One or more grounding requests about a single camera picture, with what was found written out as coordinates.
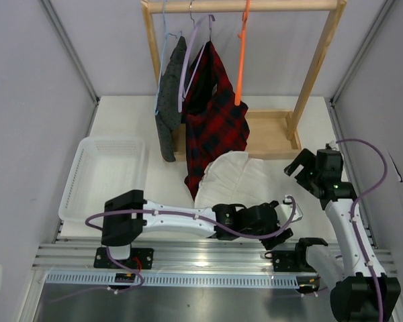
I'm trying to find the white pleated skirt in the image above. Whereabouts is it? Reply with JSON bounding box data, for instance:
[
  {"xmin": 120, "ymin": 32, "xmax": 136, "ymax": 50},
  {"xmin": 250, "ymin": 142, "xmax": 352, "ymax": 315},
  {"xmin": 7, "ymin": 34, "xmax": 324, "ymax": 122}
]
[{"xmin": 194, "ymin": 152, "xmax": 285, "ymax": 208}]

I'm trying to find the orange hanger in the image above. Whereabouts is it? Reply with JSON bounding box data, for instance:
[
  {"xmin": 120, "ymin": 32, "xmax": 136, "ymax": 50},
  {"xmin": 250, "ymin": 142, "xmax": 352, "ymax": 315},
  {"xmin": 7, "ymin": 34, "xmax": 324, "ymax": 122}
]
[{"xmin": 234, "ymin": 0, "xmax": 251, "ymax": 106}]

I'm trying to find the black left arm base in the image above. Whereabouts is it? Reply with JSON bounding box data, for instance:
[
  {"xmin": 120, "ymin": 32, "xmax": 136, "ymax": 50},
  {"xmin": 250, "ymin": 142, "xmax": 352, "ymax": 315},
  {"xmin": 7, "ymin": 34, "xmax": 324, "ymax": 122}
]
[{"xmin": 93, "ymin": 246, "xmax": 154, "ymax": 270}]

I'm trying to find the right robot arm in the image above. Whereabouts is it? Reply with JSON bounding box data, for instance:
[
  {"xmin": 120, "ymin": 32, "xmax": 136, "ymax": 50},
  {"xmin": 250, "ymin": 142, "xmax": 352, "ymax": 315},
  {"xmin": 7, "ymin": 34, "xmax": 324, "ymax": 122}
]
[{"xmin": 284, "ymin": 148, "xmax": 401, "ymax": 321}]

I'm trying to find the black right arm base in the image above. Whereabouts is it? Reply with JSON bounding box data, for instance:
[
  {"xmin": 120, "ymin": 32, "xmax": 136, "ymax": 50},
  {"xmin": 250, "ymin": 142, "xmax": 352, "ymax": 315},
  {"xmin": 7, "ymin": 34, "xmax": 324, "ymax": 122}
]
[{"xmin": 264, "ymin": 250, "xmax": 316, "ymax": 273}]

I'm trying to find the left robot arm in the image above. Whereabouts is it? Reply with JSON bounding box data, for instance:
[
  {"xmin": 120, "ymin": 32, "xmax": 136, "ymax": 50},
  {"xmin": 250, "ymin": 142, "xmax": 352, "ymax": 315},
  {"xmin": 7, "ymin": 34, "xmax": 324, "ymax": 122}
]
[{"xmin": 101, "ymin": 190, "xmax": 299, "ymax": 268}]

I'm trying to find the purple hanger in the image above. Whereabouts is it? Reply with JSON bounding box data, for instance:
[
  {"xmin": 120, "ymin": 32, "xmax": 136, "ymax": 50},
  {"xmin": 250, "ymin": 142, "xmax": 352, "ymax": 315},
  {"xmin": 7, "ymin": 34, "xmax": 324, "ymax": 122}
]
[{"xmin": 177, "ymin": 0, "xmax": 216, "ymax": 113}]

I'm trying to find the light blue hanger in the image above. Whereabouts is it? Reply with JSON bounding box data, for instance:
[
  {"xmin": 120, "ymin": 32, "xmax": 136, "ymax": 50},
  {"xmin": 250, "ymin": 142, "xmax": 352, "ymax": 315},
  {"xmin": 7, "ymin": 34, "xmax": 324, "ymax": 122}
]
[{"xmin": 154, "ymin": 0, "xmax": 183, "ymax": 117}]

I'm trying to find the wooden clothes rack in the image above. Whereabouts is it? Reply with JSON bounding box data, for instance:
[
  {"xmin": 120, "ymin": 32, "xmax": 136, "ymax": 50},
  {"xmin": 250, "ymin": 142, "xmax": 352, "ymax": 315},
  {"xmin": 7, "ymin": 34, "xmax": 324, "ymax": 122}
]
[{"xmin": 141, "ymin": 1, "xmax": 347, "ymax": 160}]

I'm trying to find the red black plaid garment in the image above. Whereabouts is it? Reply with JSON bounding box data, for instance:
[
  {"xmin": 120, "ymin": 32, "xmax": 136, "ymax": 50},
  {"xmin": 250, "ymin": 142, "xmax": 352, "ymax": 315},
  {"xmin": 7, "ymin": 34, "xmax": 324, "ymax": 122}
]
[{"xmin": 182, "ymin": 41, "xmax": 250, "ymax": 198}]

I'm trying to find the dark grey dotted garment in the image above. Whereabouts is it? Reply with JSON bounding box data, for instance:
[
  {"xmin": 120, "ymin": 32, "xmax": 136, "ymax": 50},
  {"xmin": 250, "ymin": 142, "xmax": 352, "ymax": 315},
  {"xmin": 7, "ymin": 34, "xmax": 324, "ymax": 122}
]
[{"xmin": 155, "ymin": 36, "xmax": 187, "ymax": 162}]

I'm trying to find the white plastic basket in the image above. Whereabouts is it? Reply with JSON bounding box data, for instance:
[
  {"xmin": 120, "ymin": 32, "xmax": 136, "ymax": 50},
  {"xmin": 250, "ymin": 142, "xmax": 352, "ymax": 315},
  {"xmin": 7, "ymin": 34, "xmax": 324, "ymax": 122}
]
[{"xmin": 58, "ymin": 136, "xmax": 147, "ymax": 223}]

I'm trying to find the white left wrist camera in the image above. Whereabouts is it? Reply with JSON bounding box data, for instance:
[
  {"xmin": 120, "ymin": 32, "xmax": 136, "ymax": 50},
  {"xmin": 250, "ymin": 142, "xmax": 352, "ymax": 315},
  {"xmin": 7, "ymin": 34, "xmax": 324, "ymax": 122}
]
[{"xmin": 275, "ymin": 195, "xmax": 303, "ymax": 226}]

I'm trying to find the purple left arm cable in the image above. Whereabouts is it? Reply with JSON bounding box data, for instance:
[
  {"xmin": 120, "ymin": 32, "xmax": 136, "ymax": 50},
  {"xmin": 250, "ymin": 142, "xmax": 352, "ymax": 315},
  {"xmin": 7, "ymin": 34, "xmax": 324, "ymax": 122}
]
[{"xmin": 85, "ymin": 196, "xmax": 298, "ymax": 296}]

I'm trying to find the aluminium mounting rail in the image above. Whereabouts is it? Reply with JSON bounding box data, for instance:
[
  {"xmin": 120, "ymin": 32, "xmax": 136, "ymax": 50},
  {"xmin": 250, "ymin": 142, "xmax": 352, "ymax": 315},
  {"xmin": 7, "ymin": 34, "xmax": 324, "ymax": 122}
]
[{"xmin": 32, "ymin": 239, "xmax": 399, "ymax": 276}]

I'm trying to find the slotted cable duct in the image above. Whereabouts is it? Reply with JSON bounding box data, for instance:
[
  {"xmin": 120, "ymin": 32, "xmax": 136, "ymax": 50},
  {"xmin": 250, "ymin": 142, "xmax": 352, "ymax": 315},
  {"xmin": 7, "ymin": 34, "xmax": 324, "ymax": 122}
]
[{"xmin": 45, "ymin": 271, "xmax": 299, "ymax": 289}]

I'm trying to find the aluminium frame post right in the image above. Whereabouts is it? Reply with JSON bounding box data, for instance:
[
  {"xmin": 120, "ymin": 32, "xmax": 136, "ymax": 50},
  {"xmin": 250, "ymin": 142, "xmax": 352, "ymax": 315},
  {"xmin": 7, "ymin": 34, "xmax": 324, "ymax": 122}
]
[{"xmin": 328, "ymin": 0, "xmax": 397, "ymax": 107}]

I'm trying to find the aluminium frame post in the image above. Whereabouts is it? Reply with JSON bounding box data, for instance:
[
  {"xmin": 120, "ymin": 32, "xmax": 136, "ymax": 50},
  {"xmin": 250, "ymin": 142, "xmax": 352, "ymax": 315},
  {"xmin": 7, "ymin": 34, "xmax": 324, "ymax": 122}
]
[
  {"xmin": 38, "ymin": 0, "xmax": 99, "ymax": 105},
  {"xmin": 328, "ymin": 0, "xmax": 397, "ymax": 107}
]

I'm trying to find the aluminium frame post left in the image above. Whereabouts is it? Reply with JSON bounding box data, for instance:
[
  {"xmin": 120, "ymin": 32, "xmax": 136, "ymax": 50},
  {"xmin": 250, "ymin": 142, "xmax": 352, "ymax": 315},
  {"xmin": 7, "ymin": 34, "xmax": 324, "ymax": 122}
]
[{"xmin": 38, "ymin": 0, "xmax": 99, "ymax": 105}]

